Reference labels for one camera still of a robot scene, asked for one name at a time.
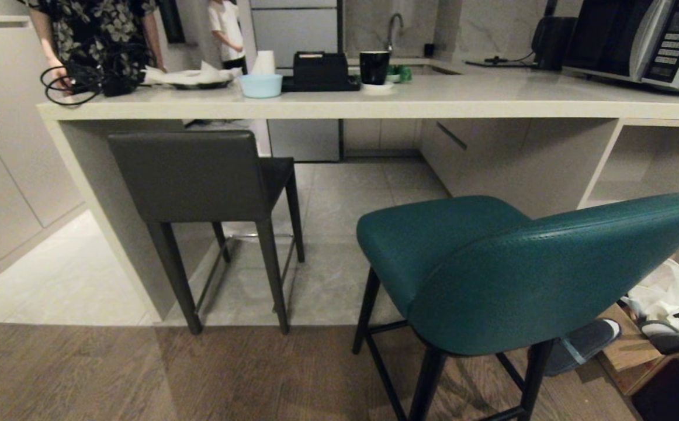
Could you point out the dark grey bar stool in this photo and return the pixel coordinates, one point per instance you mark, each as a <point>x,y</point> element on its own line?
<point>193,175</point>

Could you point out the teal bar stool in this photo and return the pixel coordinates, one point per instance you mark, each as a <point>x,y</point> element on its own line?
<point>491,275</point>

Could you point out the kitchen faucet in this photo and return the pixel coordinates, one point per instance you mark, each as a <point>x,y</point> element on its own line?
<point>394,29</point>

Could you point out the white kitchen counter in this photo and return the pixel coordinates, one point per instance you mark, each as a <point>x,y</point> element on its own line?
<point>491,96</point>

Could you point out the white coaster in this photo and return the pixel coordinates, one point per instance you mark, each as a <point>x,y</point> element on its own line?
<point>378,89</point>

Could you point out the black box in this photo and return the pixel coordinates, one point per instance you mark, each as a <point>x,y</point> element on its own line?
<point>319,71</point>

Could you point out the black mug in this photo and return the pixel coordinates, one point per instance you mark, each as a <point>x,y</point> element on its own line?
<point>374,67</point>

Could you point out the light blue bowl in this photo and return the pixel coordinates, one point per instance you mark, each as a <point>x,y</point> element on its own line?
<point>260,85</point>

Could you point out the green sponge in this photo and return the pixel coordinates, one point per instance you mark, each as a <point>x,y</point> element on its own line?
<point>402,73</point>

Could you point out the white paper roll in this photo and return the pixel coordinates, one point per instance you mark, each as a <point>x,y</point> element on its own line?
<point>264,62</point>

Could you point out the dark plate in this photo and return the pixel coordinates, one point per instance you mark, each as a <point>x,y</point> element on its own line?
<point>199,85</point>

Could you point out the person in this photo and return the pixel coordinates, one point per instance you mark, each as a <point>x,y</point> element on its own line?
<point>225,26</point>
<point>100,29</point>

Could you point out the black kettle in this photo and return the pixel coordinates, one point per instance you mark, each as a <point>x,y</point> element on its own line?
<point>553,42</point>

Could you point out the grey slipper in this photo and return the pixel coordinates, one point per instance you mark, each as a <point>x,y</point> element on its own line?
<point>664,336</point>
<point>579,346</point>

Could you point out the cardboard box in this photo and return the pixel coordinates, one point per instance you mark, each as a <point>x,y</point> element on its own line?
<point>643,351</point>

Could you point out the white plastic bag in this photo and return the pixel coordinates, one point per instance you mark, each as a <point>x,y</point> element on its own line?
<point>667,292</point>

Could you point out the silver microwave oven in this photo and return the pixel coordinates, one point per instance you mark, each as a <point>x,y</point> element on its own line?
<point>649,41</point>

